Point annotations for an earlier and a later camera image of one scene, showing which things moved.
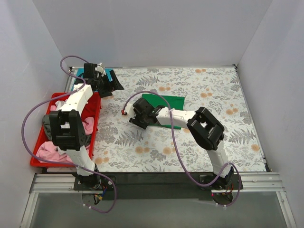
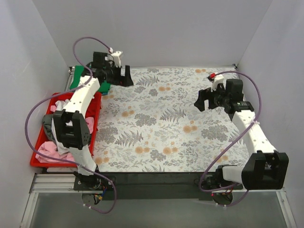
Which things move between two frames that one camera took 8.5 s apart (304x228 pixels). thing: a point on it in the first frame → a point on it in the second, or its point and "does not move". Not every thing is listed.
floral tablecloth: (121, 145) does not move
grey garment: (46, 124) does not move
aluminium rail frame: (251, 183) does not move
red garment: (92, 109) does not move
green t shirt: (172, 102) → (104, 88)
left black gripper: (109, 85) → (122, 76)
